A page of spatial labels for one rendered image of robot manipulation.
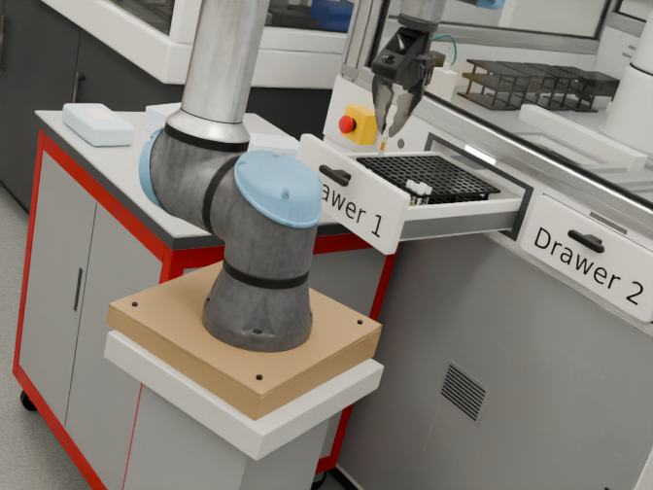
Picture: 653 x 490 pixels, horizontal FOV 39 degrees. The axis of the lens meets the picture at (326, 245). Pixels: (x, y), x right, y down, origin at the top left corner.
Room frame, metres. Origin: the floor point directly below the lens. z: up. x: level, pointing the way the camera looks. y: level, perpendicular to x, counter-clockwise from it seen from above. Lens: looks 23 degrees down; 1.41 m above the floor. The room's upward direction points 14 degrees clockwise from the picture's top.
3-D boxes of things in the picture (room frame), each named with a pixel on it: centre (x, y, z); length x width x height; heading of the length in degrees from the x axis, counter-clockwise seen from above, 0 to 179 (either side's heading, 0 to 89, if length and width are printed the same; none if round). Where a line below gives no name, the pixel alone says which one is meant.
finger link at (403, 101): (1.63, -0.08, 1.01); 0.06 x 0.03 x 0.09; 160
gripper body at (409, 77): (1.64, -0.06, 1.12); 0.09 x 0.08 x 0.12; 160
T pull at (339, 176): (1.52, 0.01, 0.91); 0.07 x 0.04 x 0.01; 43
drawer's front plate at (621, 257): (1.53, -0.46, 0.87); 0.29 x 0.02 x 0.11; 43
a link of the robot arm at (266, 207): (1.12, 0.08, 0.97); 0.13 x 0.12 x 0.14; 60
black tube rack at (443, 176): (1.68, -0.16, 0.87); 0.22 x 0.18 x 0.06; 133
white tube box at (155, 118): (1.97, 0.39, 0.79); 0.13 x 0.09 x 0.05; 149
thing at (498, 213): (1.69, -0.16, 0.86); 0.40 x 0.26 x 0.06; 133
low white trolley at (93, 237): (1.85, 0.26, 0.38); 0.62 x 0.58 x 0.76; 43
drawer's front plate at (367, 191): (1.54, -0.01, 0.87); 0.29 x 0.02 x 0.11; 43
